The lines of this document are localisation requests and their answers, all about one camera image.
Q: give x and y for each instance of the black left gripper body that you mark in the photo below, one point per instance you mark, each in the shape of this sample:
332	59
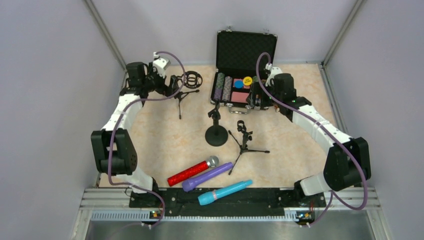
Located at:
172	85

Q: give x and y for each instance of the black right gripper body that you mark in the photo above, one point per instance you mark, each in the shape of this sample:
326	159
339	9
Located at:
257	98

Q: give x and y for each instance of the black tripod shock-mount stand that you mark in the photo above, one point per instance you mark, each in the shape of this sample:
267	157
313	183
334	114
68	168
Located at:
190	82

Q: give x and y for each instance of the red glitter microphone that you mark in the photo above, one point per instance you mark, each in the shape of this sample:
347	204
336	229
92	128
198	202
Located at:
211	162

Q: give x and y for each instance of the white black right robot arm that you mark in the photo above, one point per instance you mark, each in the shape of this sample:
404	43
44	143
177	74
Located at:
348	159

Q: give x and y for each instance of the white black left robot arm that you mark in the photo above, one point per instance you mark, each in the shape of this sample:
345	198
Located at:
113	149

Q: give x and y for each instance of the black small tripod mic stand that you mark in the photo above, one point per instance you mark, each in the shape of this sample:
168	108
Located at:
243	147

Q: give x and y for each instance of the black round-base mic stand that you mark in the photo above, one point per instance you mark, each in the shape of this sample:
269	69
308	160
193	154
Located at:
216	135

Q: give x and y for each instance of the yellow round dealer chip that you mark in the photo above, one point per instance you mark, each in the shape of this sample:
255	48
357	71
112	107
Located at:
247	81

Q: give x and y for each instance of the pink card deck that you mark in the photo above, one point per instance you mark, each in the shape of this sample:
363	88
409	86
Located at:
239	97

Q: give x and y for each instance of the blue round dealer chip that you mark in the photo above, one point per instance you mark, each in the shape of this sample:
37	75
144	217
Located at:
238	84

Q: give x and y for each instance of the blue orange chip stack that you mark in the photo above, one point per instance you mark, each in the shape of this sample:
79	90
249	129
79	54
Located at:
227	87

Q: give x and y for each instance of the purple green chip stack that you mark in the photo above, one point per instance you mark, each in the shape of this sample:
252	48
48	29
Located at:
219	85

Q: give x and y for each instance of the black poker chip case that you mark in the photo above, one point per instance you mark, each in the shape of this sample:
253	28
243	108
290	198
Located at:
241	54

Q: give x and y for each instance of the purple microphone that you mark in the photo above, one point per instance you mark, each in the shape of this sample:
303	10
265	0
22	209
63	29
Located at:
191	183

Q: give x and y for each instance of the cyan microphone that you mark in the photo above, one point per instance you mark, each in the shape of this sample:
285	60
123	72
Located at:
211	196

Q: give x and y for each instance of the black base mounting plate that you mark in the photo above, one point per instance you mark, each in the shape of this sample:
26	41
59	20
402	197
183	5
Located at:
249	202

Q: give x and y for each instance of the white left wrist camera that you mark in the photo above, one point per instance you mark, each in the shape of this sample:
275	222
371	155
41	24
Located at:
160	65

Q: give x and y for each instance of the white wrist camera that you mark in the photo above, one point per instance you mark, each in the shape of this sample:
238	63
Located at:
160	65
271	71

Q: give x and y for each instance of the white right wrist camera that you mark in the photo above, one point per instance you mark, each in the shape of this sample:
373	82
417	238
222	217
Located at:
271	71

